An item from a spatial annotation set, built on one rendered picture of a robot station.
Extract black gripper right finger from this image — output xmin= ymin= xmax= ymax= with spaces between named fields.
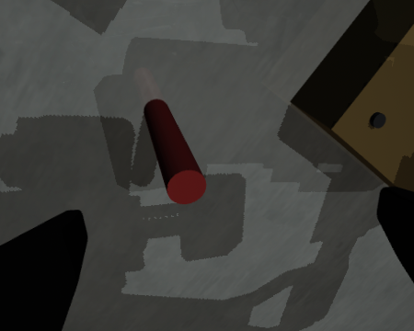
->
xmin=376 ymin=187 xmax=414 ymax=282

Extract dark red peg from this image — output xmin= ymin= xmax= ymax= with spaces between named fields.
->
xmin=144 ymin=99 xmax=206 ymax=205

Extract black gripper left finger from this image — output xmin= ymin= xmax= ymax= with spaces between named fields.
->
xmin=0 ymin=210 xmax=88 ymax=331

